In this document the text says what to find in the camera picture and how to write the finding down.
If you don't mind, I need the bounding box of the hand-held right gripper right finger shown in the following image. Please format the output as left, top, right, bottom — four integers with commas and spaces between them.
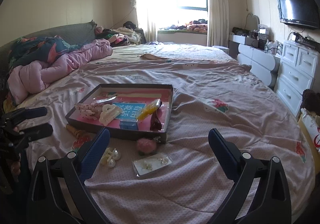
208, 128, 293, 224

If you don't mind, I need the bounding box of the brown fluffy cloth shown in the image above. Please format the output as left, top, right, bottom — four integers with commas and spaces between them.
301, 89, 320, 112

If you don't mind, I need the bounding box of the small blue box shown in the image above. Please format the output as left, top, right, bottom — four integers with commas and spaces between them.
119, 118, 140, 131

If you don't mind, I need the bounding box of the white quilted bed cover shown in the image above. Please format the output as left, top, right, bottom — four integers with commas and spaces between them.
112, 43, 236, 62

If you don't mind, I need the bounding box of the black wall television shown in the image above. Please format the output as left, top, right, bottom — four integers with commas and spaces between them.
276, 0, 320, 30

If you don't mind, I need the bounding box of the white hair claw clip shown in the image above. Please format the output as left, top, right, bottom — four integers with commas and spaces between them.
98, 104, 123, 125

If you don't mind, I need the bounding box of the pile of clothes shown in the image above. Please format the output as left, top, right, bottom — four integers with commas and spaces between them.
96, 21, 147, 47

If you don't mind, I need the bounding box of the dark red hair accessory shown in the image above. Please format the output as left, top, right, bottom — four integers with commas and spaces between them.
150, 110, 164, 131

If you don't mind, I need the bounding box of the pearl hair clip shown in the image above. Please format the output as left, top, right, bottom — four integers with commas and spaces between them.
100, 148, 121, 168

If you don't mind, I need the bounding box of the tan cloth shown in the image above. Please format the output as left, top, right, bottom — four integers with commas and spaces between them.
139, 53, 173, 61

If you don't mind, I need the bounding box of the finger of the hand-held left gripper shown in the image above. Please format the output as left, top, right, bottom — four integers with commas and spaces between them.
15, 123, 54, 144
4, 106, 48, 125

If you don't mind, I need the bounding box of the grey padded headboard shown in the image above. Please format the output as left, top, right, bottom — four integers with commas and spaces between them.
0, 20, 98, 50

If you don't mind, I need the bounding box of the white dotted hair scrunchie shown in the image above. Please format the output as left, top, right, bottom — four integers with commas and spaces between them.
74, 100, 106, 121

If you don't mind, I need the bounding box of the person's left hand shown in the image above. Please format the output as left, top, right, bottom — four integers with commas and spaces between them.
11, 159, 22, 177

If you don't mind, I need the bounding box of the yellow plastic pouch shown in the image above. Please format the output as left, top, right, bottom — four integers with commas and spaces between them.
137, 98, 162, 122

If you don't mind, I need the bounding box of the dark floral quilt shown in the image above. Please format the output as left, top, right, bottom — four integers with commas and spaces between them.
9, 36, 83, 70

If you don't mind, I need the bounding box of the clear earring card packet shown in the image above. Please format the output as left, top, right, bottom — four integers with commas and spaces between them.
132, 153, 173, 179

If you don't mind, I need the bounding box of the black set-top box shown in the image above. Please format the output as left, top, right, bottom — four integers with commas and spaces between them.
293, 32, 320, 49

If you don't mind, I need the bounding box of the white round stool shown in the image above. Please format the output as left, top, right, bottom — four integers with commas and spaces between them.
212, 45, 230, 54

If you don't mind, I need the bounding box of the shallow dark cardboard tray box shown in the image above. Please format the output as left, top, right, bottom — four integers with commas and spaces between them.
65, 83, 174, 145

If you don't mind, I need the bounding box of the folded clothes heap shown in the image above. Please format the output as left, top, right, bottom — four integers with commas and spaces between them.
184, 19, 209, 33

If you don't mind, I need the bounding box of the pink fluffy ball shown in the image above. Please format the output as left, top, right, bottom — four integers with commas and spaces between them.
136, 138, 158, 156

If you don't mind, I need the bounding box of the heart-shaped vanity mirror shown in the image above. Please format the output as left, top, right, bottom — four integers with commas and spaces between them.
244, 13, 259, 36

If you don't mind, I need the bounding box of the white vanity desk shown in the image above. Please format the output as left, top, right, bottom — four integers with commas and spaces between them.
228, 34, 281, 87

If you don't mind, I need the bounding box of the pink quilt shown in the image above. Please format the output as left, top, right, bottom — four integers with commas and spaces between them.
7, 39, 114, 104

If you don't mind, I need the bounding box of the white and red bag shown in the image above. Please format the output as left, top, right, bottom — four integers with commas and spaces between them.
300, 108, 320, 154

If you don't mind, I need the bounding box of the white drawer chest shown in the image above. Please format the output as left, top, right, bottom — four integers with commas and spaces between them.
273, 40, 320, 115

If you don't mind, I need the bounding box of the white sheer curtain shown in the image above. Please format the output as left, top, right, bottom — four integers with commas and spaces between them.
132, 0, 157, 45
204, 0, 230, 47

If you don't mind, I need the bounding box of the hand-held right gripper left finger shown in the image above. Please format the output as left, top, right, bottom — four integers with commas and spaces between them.
26, 128, 110, 224

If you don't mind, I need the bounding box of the clear cosmetics organizer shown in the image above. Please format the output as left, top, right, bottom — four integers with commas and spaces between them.
257, 24, 270, 40

